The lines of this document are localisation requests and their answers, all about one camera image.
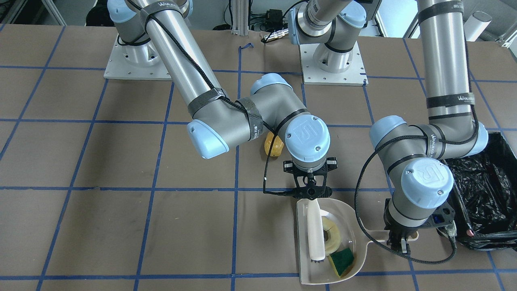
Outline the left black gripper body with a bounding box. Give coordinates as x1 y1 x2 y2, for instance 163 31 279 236
384 200 457 247

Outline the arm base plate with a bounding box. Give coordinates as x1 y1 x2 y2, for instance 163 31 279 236
299 43 369 86
104 35 172 81

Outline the yellow green sponge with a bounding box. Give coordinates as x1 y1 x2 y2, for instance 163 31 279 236
329 247 354 278

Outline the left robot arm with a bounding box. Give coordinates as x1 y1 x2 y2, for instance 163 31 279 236
370 0 488 259

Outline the aluminium frame post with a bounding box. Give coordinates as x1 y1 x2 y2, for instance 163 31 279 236
229 0 251 37

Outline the beige plastic dustpan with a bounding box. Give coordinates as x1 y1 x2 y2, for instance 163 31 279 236
296 197 419 285

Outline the black lined trash bin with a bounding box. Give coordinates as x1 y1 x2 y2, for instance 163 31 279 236
443 131 517 251

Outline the beige hand brush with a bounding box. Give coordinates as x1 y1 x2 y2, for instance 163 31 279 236
307 199 326 263

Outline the yellow potato-shaped trash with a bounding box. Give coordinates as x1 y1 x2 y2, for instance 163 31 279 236
264 131 284 157

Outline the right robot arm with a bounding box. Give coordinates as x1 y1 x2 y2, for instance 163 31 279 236
107 0 337 200

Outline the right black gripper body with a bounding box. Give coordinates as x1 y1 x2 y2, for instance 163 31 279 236
283 157 338 200

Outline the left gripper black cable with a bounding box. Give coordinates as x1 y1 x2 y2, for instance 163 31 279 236
354 38 481 265

